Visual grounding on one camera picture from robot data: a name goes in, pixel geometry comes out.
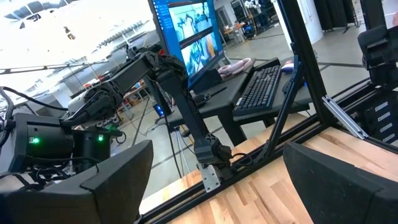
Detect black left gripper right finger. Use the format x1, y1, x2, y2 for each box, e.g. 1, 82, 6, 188
282, 142, 398, 224

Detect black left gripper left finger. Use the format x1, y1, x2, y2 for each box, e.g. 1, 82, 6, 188
0, 139, 154, 224

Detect black box with white labels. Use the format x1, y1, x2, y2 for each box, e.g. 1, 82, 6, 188
360, 88, 398, 147

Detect black box with blue light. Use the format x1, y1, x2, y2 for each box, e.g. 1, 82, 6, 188
152, 103, 172, 118

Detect grey laptop with backlit keyboard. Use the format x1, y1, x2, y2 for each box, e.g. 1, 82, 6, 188
232, 64, 283, 116

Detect white computer mouse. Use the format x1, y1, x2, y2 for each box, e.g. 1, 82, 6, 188
280, 60, 295, 75

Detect black round device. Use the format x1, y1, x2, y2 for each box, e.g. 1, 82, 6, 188
191, 92, 213, 109

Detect black computer desk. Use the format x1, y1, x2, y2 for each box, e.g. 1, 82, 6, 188
160, 57, 313, 147

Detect pink headphones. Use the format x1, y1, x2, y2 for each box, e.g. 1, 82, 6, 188
217, 57, 253, 78

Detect large monitor with blue screen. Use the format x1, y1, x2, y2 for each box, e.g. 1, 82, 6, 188
147, 0, 225, 90

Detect black curtain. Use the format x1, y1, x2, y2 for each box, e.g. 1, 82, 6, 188
313, 0, 359, 32

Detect silver aluminium bracket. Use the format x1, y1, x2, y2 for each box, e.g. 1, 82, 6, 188
322, 95, 369, 141

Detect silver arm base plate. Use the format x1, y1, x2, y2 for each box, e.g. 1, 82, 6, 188
198, 164, 222, 193

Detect black aluminium table frame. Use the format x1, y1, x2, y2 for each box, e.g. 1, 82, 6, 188
136, 0, 398, 224

